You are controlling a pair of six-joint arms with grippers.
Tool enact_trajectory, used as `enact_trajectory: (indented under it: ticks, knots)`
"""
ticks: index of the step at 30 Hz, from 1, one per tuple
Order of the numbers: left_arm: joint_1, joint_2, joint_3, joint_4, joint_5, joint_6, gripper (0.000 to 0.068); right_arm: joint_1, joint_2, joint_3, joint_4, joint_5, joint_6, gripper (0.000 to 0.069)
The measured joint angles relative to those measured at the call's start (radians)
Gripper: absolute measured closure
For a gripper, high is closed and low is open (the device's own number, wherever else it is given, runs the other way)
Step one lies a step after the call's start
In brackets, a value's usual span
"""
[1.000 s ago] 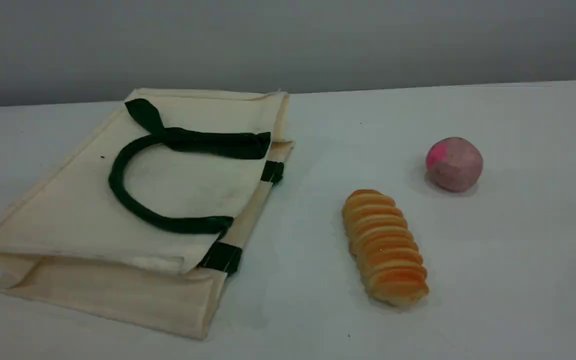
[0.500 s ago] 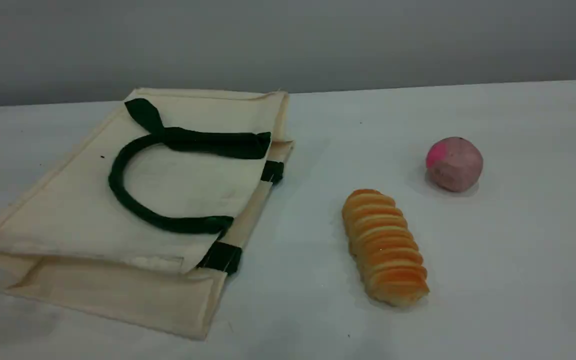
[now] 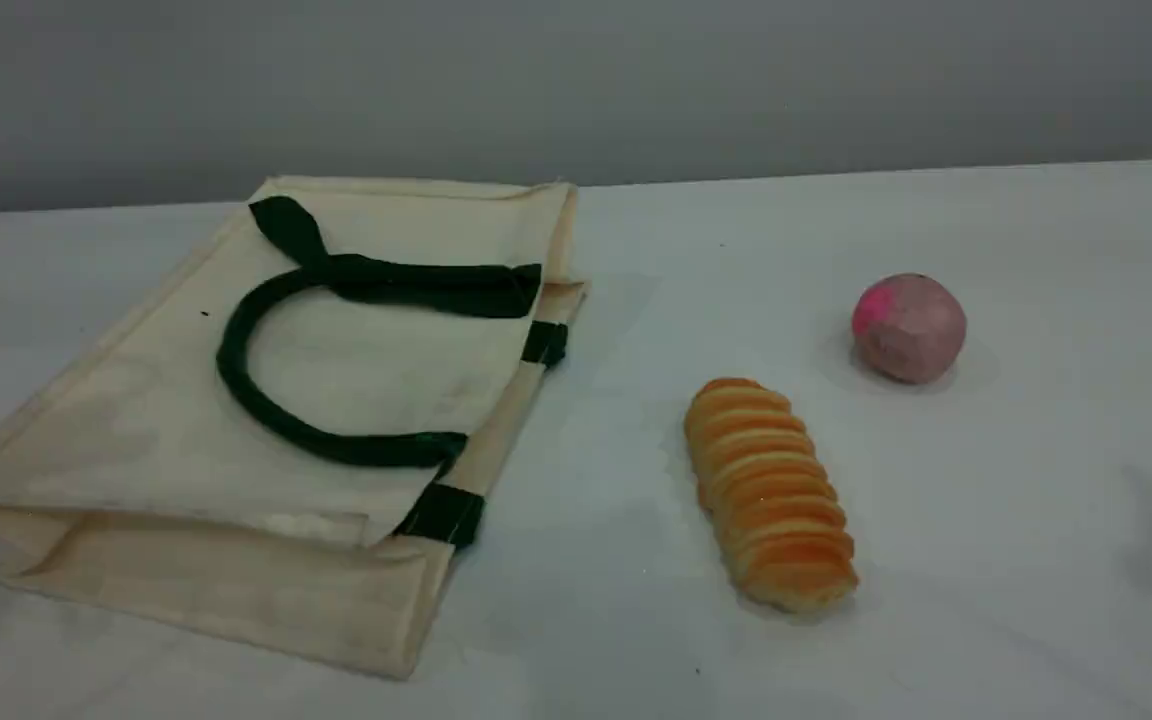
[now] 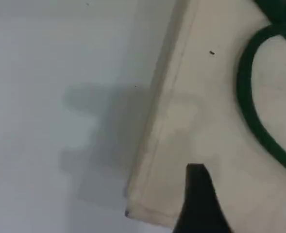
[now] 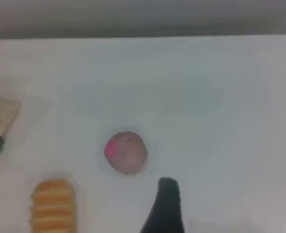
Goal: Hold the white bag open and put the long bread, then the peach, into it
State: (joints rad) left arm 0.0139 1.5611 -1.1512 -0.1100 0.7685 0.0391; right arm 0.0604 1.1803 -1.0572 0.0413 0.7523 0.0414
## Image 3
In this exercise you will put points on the long ridged orange bread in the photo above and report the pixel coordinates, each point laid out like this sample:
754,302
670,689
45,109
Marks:
771,500

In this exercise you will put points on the pink round peach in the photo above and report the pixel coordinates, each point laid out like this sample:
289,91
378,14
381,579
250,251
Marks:
911,330

